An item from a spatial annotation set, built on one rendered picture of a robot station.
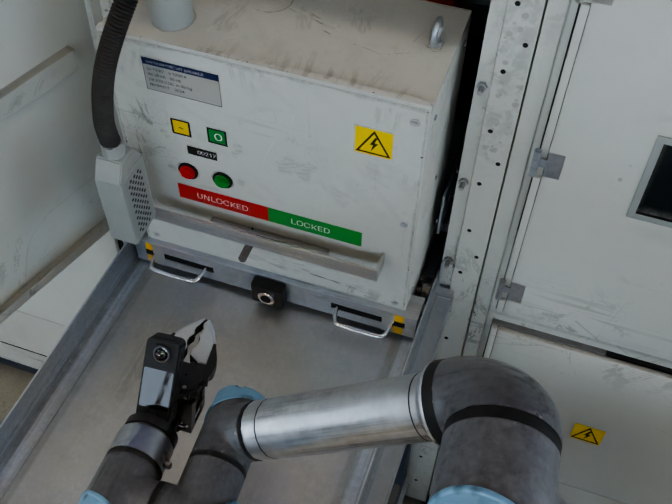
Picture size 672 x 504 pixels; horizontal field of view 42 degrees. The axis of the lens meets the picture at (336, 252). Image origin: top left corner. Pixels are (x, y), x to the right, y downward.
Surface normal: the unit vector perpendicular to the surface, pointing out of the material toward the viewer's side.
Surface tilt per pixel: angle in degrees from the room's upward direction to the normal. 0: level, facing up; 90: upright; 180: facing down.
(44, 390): 90
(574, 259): 90
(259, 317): 0
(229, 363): 0
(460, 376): 43
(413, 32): 3
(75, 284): 90
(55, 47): 90
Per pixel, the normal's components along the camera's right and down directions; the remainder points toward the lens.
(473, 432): -0.49, -0.68
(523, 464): 0.31, -0.58
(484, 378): -0.34, -0.85
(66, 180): 0.83, 0.43
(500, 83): -0.33, 0.70
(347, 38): 0.01, -0.62
